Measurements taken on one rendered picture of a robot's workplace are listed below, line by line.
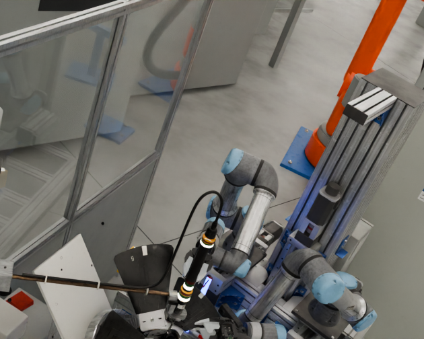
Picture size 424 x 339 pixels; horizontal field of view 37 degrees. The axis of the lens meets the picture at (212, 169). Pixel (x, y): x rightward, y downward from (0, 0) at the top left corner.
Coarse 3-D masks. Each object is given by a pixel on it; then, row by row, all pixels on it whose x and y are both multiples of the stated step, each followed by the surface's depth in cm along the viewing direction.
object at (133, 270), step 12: (132, 252) 216; (156, 252) 221; (168, 252) 223; (120, 264) 215; (132, 264) 216; (144, 264) 218; (156, 264) 220; (168, 264) 222; (120, 276) 215; (132, 276) 216; (144, 276) 218; (156, 276) 219; (168, 276) 221; (156, 288) 219; (168, 288) 221; (132, 300) 217; (144, 300) 218; (156, 300) 219; (144, 312) 218
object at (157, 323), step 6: (150, 312) 219; (156, 312) 219; (162, 312) 219; (144, 318) 218; (150, 318) 219; (156, 318) 219; (162, 318) 219; (144, 324) 218; (150, 324) 218; (156, 324) 219; (162, 324) 219; (144, 330) 218
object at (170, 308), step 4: (172, 292) 216; (168, 296) 216; (172, 296) 215; (176, 296) 215; (168, 300) 215; (172, 300) 216; (176, 300) 216; (168, 304) 216; (172, 304) 216; (176, 304) 216; (168, 308) 219; (172, 308) 218; (168, 312) 219; (172, 312) 219; (184, 312) 222; (172, 316) 219; (176, 316) 219; (180, 316) 220; (184, 316) 221; (176, 320) 219; (180, 320) 219
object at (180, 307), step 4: (212, 224) 200; (216, 224) 199; (208, 228) 201; (212, 228) 200; (216, 228) 202; (208, 232) 200; (212, 232) 200; (216, 232) 201; (208, 236) 201; (212, 236) 201; (180, 304) 217; (184, 304) 218; (176, 308) 219; (180, 308) 218; (176, 312) 220; (180, 312) 220
